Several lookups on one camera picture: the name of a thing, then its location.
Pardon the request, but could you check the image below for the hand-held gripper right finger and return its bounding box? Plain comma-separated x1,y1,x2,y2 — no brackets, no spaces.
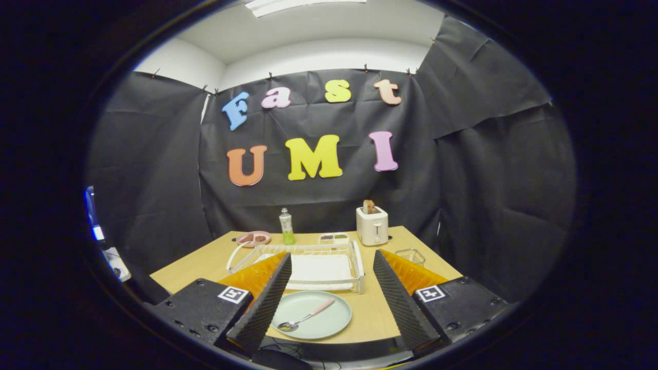
373,249,515,358

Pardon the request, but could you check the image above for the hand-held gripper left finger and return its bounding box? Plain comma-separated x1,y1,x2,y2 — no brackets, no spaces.
149,252,293,355

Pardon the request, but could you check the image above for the metal wire basket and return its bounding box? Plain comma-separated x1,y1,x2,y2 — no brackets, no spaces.
395,248,427,267

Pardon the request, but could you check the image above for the pink handled metal spoon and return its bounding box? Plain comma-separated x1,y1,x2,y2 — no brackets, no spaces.
277,298,336,332

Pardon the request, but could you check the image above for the white wire dish rack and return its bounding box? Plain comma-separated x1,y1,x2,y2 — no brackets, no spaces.
226,240,366,294

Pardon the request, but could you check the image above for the light green plate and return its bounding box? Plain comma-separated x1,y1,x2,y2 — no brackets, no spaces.
271,290,353,341

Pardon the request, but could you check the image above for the pink plate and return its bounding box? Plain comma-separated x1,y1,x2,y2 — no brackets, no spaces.
236,231,272,248

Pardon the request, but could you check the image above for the green dish soap bottle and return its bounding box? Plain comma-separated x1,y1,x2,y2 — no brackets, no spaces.
279,208,296,246

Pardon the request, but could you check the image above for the white toaster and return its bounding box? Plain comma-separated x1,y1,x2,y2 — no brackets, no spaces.
356,206,389,247

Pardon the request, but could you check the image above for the white printed sheet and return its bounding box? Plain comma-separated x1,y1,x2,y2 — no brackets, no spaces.
102,247,132,282

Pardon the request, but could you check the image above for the black backdrop cloth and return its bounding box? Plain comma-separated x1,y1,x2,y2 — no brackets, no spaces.
85,15,579,304

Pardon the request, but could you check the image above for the bright blue screen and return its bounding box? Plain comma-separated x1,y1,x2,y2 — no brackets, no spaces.
85,186,105,242

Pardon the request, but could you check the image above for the ceiling light panel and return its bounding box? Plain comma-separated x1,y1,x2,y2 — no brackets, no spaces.
244,0,368,17

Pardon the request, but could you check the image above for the black cable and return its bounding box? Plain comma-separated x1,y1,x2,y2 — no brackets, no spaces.
262,337,309,360

